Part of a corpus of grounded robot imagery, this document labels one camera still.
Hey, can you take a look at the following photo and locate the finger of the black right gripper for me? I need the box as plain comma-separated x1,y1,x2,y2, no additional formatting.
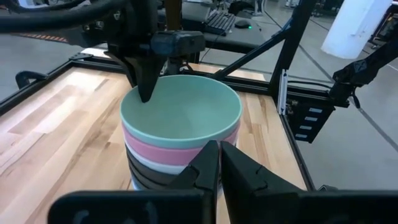
104,51,138,88
125,57,166,103

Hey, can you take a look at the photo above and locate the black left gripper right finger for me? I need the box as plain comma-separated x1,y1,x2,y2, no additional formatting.
220,141,398,224

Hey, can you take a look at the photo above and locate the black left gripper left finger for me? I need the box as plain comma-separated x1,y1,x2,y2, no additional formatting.
48,139,220,224

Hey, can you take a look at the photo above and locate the white bowl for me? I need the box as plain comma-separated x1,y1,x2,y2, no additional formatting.
124,141,188,175

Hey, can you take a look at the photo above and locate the dark grey bowl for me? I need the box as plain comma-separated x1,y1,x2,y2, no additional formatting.
126,149,180,185
129,164,171,190

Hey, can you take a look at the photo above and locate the teal bowl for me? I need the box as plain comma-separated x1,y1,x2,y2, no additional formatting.
119,74,243,149

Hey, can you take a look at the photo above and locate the pink bowl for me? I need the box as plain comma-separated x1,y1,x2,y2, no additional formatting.
121,123,242,166

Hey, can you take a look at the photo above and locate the light blue bowl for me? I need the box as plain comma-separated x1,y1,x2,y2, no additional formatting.
130,177,147,191

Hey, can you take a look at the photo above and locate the black computer keyboard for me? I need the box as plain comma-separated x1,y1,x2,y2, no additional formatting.
203,11,236,37

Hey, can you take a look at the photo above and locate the orange striped label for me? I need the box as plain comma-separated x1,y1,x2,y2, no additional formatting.
18,32,68,43

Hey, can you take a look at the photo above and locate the black control box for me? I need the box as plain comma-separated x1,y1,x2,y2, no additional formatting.
285,98,336,144

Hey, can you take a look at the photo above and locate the black computer mouse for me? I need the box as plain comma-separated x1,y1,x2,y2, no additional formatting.
234,19,253,30

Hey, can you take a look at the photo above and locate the dark grey desk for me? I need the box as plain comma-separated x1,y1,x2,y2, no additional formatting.
182,0,282,54

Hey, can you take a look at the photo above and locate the white pillar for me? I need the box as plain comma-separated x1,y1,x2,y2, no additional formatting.
320,0,393,60

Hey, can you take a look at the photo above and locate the brown wooden post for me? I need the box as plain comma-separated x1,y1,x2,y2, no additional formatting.
164,0,183,32

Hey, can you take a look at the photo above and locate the black corner bracket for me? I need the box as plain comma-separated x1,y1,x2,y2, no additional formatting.
68,52,94,62

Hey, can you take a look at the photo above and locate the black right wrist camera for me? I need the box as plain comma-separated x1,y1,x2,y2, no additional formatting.
150,30,206,57

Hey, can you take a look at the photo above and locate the black curved handle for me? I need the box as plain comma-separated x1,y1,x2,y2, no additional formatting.
15,70,48,90

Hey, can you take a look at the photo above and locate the white bracket strip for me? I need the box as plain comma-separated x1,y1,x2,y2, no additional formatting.
277,68,289,116

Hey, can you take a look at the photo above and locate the black table frame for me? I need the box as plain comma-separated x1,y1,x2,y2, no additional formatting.
0,52,317,191

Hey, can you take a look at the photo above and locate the black diagonal frame brace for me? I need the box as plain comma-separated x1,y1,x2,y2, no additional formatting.
213,27,292,81

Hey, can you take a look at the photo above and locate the black cable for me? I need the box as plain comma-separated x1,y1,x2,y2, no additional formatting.
287,80,333,91

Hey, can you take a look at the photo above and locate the black upright frame post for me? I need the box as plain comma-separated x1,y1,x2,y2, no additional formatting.
269,0,317,94

